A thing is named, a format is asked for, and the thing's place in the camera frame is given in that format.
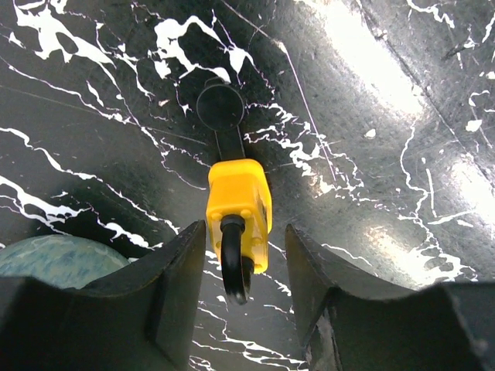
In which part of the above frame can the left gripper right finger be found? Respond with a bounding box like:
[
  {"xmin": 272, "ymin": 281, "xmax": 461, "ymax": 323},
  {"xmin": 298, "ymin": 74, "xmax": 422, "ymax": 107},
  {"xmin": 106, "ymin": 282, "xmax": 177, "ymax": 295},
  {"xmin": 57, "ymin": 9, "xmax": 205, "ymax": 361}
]
[{"xmin": 285, "ymin": 226, "xmax": 494, "ymax": 370}]

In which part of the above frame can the black padlock key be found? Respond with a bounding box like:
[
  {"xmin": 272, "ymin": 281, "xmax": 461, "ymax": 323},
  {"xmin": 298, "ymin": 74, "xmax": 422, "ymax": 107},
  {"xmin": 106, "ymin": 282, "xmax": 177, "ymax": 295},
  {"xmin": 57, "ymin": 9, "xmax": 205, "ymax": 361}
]
[{"xmin": 196, "ymin": 80, "xmax": 246, "ymax": 161}]

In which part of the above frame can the yellow padlock black shackle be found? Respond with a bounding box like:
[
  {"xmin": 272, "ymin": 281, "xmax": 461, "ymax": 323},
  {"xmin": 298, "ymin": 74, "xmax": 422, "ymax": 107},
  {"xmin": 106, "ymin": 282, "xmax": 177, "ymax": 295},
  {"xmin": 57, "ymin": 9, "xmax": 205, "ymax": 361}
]
[{"xmin": 206, "ymin": 158, "xmax": 273, "ymax": 305}]

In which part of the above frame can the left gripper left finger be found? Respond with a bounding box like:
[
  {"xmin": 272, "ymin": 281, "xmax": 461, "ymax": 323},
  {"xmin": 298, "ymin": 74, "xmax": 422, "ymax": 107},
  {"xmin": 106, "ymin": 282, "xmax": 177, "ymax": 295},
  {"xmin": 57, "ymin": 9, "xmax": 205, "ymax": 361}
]
[{"xmin": 1, "ymin": 220, "xmax": 206, "ymax": 370}]

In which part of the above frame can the green ceramic mug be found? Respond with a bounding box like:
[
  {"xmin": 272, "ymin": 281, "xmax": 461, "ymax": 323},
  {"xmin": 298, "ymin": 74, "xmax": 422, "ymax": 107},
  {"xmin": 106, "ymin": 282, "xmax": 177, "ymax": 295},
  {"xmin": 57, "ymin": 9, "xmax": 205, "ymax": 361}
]
[{"xmin": 1, "ymin": 234, "xmax": 129, "ymax": 289}]

